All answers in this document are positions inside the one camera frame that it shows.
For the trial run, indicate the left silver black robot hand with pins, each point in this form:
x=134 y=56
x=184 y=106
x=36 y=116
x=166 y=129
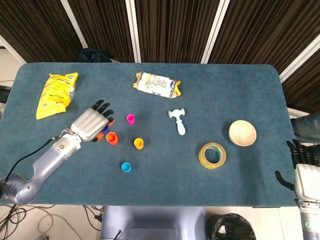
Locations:
x=87 y=123

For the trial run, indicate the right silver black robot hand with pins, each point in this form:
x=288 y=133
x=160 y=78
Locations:
x=308 y=182

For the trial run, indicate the dark blue plastic cup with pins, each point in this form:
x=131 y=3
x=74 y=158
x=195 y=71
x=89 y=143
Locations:
x=106 y=129

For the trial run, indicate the pink plastic cup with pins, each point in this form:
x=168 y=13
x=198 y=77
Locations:
x=131 y=120

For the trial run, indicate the yellow plastic cup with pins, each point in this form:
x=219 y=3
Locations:
x=138 y=144

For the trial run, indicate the light blue plastic cup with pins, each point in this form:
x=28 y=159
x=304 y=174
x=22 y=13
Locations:
x=126 y=168

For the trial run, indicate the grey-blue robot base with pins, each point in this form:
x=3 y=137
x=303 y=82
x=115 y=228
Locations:
x=155 y=222

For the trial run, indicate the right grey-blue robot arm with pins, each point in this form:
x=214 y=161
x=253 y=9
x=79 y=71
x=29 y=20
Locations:
x=311 y=222

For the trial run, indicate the large orange plastic cup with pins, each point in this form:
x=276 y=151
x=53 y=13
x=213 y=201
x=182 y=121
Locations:
x=112 y=139

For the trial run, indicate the yellow snack bag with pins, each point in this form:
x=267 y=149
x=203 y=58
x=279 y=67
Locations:
x=56 y=92

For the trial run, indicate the person's blue jeans leg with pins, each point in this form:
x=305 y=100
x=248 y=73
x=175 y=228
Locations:
x=307 y=128

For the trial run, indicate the black chair back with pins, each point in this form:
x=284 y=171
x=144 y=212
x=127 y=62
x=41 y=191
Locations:
x=93 y=55

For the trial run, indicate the white and yellow snack package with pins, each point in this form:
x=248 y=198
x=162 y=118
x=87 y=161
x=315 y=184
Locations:
x=156 y=85

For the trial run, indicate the beige bowl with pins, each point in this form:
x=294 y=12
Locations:
x=242 y=132

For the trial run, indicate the black box device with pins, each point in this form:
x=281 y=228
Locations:
x=3 y=93

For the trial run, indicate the black trash bin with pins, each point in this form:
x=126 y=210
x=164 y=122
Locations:
x=230 y=227

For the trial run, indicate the light blue toy hammer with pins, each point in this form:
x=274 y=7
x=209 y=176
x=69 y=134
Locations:
x=180 y=126

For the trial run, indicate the yellow clear tape roll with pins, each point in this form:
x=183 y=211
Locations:
x=212 y=166

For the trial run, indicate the teal table cloth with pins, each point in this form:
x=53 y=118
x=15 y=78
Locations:
x=175 y=180

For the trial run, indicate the white partition post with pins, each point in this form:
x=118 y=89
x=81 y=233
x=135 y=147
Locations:
x=300 y=60
x=133 y=30
x=73 y=23
x=11 y=50
x=215 y=30

